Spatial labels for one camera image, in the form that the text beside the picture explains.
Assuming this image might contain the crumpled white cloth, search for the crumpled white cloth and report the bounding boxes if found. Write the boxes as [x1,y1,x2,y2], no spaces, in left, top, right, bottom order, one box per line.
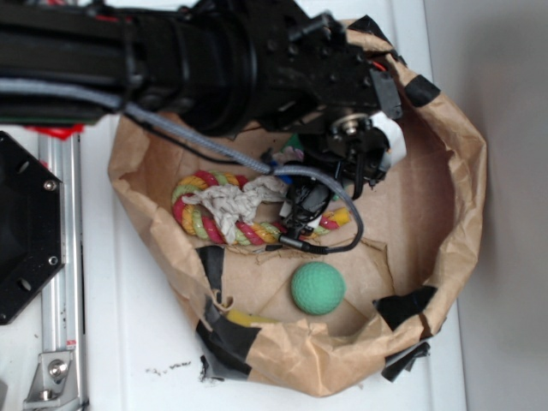
[181,146,306,245]

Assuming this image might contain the multicolour rope toy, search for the multicolour rope toy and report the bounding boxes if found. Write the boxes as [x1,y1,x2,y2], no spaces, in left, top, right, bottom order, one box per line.
[171,170,352,247]

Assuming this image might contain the brown paper bag bin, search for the brown paper bag bin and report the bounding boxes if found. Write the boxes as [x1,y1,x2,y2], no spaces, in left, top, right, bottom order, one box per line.
[109,17,487,396]

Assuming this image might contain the yellow object under bag edge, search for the yellow object under bag edge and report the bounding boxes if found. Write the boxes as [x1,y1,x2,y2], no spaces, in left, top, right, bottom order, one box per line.
[225,309,277,327]

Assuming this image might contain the aluminium extrusion rail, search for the aluminium extrusion rail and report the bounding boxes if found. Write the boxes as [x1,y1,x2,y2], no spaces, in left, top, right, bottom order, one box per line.
[23,134,89,410]

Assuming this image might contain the green dimpled ball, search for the green dimpled ball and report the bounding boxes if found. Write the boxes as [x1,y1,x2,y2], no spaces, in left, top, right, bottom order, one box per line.
[290,262,347,316]

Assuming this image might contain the metal corner bracket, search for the metal corner bracket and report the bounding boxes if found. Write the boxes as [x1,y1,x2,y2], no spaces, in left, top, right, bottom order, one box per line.
[23,350,79,410]

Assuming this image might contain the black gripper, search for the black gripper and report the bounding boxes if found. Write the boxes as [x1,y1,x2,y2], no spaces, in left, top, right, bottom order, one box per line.
[281,111,406,240]

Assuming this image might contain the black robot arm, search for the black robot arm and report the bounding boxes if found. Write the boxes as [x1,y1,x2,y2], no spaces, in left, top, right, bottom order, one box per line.
[1,1,407,197]

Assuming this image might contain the grey braided cable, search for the grey braided cable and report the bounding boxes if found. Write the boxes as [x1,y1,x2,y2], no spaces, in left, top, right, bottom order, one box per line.
[0,76,365,256]

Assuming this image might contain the green rectangular block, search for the green rectangular block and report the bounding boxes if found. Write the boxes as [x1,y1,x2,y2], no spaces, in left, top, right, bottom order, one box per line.
[283,134,302,152]

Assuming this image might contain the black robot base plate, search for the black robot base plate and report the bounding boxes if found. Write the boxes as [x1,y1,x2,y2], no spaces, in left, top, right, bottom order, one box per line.
[1,132,63,325]

